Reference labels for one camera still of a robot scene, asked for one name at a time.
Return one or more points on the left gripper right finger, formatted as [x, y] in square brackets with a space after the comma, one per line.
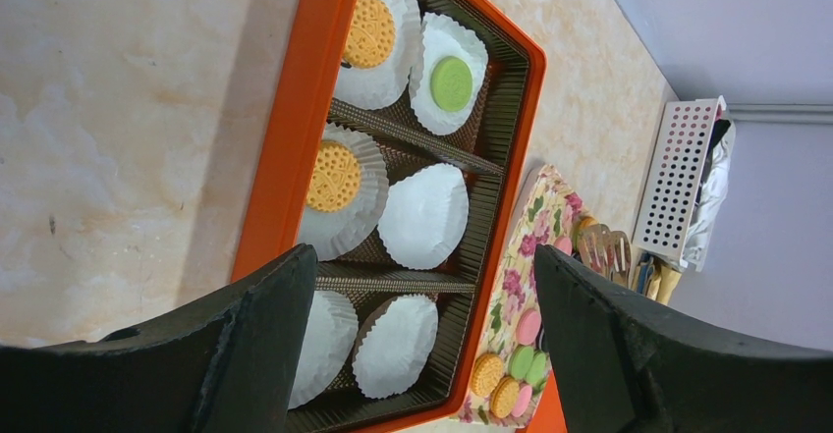
[625, 363]

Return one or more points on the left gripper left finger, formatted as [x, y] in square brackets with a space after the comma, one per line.
[225, 362]

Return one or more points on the orange box lid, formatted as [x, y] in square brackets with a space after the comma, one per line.
[549, 416]

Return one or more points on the pink cookie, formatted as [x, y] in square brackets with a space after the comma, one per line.
[564, 243]
[528, 327]
[522, 401]

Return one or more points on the orange cookie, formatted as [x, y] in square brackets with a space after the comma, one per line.
[585, 222]
[371, 35]
[487, 372]
[504, 397]
[336, 178]

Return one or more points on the floral tray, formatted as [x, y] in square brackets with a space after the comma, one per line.
[547, 208]

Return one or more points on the orange compartment box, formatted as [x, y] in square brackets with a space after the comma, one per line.
[490, 150]

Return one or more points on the green cookie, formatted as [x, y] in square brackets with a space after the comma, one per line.
[537, 372]
[520, 362]
[451, 84]

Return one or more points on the pink cookie bottom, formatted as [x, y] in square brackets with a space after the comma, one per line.
[522, 401]

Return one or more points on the white paper cup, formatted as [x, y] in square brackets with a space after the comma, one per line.
[393, 345]
[382, 86]
[425, 217]
[331, 330]
[442, 36]
[335, 234]

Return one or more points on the orange cookie bottom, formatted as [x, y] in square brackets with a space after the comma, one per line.
[504, 397]

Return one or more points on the white cloth in basket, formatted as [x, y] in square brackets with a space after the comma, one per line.
[712, 191]

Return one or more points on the white plastic basket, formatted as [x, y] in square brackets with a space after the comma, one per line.
[674, 173]

